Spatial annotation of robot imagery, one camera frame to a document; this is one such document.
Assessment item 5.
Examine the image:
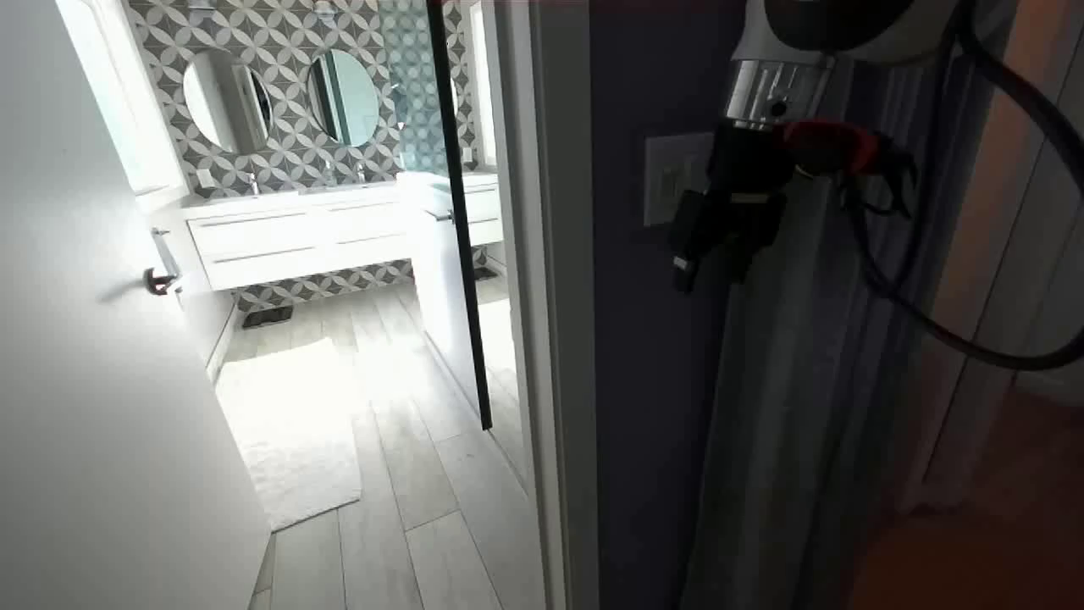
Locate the white light switch plate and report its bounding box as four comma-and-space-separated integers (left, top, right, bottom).
641, 130, 719, 232

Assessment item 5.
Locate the silver wrist mount bracket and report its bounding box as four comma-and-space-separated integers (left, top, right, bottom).
722, 59, 795, 126

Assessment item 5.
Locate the thick black cable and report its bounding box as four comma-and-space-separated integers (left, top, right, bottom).
839, 0, 1084, 376

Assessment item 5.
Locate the white door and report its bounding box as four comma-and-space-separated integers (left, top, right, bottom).
0, 0, 276, 610

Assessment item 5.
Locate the white bath mat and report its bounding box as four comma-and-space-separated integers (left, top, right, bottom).
209, 335, 367, 535

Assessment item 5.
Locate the black framed glass panel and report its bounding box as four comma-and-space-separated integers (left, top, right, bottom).
421, 0, 498, 434

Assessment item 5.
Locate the small dark floor object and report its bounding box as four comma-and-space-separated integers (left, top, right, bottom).
241, 306, 297, 331

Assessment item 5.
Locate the white vanity cabinet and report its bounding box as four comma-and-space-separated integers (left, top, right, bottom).
177, 167, 510, 294

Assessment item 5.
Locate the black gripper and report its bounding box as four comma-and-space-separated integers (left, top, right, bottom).
663, 116, 795, 294

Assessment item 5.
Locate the white door frame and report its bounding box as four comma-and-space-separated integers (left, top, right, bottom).
488, 0, 603, 610

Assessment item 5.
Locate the orange strap at gripper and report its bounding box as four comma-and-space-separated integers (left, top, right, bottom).
784, 116, 889, 175

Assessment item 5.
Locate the silver door handle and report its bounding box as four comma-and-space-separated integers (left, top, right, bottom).
143, 224, 191, 300

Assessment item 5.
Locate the round wall mirror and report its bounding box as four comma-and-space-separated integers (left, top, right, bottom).
180, 49, 276, 155
302, 49, 386, 151

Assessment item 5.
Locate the grey curtain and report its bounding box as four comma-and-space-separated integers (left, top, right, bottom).
673, 49, 1028, 610

